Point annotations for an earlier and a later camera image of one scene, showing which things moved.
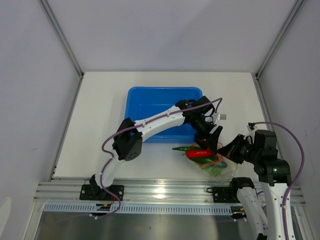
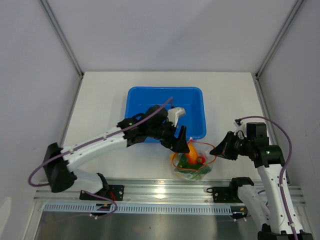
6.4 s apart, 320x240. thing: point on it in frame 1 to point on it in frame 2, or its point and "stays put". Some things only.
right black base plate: (223, 194) stays put
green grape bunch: (212, 170) to (197, 177)
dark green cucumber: (202, 160) to (201, 169)
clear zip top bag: (216, 165) to (195, 165)
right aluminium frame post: (296, 8) stays put
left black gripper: (200, 139) to (179, 144)
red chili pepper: (200, 153) to (201, 159)
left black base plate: (94, 192) stays put
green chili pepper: (188, 148) to (183, 161)
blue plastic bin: (140, 102) stays put
